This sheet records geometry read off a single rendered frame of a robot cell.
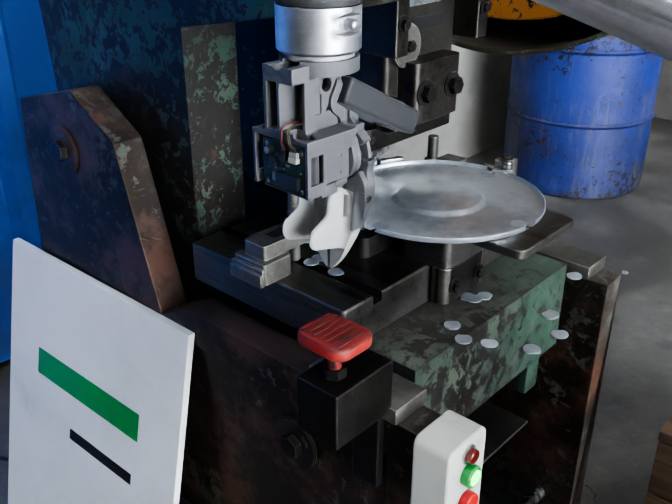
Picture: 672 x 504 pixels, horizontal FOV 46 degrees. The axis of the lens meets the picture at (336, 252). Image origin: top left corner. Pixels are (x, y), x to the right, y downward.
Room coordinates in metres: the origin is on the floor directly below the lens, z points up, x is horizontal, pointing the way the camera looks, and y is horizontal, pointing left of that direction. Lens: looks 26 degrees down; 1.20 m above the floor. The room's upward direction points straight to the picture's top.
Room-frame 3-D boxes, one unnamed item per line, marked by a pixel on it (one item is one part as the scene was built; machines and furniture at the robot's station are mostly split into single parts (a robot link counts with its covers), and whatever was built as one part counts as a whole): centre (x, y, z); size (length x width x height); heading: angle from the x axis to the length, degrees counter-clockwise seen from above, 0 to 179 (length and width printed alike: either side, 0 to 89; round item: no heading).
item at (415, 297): (1.11, -0.05, 0.68); 0.45 x 0.30 x 0.06; 138
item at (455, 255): (0.99, -0.18, 0.72); 0.25 x 0.14 x 0.14; 48
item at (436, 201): (1.02, -0.14, 0.78); 0.29 x 0.29 x 0.01
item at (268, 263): (0.98, 0.06, 0.76); 0.17 x 0.06 x 0.10; 138
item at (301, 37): (0.69, 0.01, 1.07); 0.08 x 0.08 x 0.05
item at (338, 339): (0.71, 0.00, 0.72); 0.07 x 0.06 x 0.08; 48
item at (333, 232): (0.68, 0.01, 0.89); 0.06 x 0.03 x 0.09; 136
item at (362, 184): (0.69, -0.01, 0.93); 0.05 x 0.02 x 0.09; 46
